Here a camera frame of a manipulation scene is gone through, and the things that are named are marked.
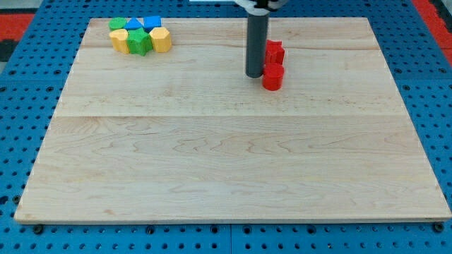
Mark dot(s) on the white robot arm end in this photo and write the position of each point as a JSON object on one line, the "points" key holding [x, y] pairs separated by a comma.
{"points": [[260, 7]]}

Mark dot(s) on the blue triangle block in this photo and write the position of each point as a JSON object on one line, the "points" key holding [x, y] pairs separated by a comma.
{"points": [[133, 24]]}

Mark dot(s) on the wooden board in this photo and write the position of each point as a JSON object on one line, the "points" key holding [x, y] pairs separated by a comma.
{"points": [[185, 137]]}

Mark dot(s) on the red cylinder block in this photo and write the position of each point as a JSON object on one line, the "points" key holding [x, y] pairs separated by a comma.
{"points": [[273, 74]]}

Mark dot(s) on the red star block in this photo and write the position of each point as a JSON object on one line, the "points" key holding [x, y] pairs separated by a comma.
{"points": [[275, 53]]}

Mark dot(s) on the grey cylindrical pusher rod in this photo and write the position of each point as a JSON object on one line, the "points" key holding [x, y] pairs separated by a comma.
{"points": [[256, 36]]}

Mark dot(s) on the yellow hexagon block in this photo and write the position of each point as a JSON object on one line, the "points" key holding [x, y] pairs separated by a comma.
{"points": [[161, 39]]}

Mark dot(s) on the green star block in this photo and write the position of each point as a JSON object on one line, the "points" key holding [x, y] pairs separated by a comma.
{"points": [[139, 42]]}

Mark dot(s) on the blue cube block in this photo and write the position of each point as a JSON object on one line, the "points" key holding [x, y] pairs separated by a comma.
{"points": [[151, 22]]}

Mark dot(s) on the yellow heart block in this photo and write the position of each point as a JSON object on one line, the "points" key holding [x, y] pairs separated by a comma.
{"points": [[119, 40]]}

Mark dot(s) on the green round block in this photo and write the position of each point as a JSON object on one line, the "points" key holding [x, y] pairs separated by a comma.
{"points": [[117, 23]]}

